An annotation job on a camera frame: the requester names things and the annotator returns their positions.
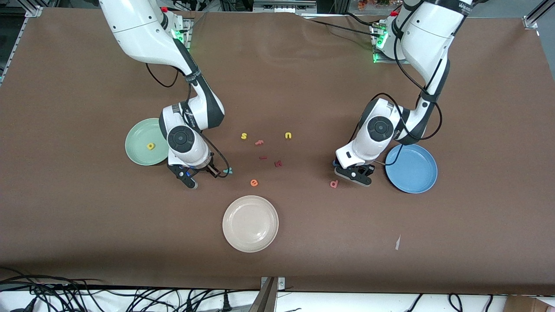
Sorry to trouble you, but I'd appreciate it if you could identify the light green plate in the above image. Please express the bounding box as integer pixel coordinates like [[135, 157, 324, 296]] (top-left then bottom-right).
[[125, 118, 170, 166]]

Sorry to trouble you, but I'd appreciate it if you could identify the blue plate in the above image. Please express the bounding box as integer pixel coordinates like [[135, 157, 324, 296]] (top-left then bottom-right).
[[385, 144, 438, 194]]

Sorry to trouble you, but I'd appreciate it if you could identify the beige plate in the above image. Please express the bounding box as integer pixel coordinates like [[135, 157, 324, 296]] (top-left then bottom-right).
[[222, 195, 279, 253]]

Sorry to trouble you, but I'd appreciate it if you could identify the brown table cover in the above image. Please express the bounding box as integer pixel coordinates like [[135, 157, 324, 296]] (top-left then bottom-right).
[[0, 6, 555, 295]]

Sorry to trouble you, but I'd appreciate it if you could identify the brown diagonal bar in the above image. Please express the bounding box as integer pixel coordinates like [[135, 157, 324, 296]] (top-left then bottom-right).
[[248, 278, 279, 312]]

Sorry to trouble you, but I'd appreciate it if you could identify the grey metal equipment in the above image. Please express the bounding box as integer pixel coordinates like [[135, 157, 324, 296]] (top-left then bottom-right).
[[253, 0, 318, 13]]

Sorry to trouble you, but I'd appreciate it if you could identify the cardboard box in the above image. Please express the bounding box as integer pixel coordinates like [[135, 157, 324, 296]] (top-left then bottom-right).
[[505, 295, 555, 312]]

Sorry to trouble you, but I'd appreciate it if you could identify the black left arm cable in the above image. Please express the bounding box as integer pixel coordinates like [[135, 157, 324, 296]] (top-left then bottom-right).
[[356, 19, 451, 167]]

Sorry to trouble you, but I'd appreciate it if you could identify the silver metal bracket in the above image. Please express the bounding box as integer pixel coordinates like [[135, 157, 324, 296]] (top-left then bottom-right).
[[260, 276, 287, 291]]

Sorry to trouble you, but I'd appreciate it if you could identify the black base supply cable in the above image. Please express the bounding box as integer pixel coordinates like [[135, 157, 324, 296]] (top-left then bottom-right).
[[304, 12, 377, 37]]

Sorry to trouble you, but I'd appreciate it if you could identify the aluminium frame profile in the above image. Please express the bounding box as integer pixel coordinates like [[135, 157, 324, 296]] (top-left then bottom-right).
[[522, 0, 555, 29], [0, 5, 44, 83]]

